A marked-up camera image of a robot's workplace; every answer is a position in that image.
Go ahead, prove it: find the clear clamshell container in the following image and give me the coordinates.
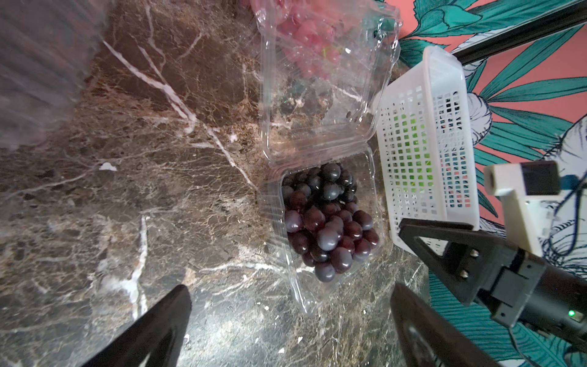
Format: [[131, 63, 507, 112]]
[[1, 0, 114, 149], [250, 1, 401, 313]]

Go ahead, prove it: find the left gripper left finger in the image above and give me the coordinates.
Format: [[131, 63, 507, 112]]
[[85, 284, 192, 366]]

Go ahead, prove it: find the white plastic perforated basket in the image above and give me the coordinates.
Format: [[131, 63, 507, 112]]
[[376, 46, 480, 251]]

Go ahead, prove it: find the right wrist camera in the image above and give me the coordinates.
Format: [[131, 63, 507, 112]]
[[484, 160, 584, 257]]

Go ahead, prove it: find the red grape bunch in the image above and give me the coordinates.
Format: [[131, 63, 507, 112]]
[[268, 1, 344, 80]]

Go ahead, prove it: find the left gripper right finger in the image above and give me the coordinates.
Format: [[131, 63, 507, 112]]
[[391, 283, 498, 366]]

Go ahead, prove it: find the right black frame post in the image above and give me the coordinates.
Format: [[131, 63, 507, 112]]
[[452, 1, 586, 65]]

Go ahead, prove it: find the green grape bunch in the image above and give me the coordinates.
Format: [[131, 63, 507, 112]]
[[396, 114, 434, 194]]

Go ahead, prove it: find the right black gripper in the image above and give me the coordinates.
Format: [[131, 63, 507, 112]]
[[399, 219, 586, 353]]

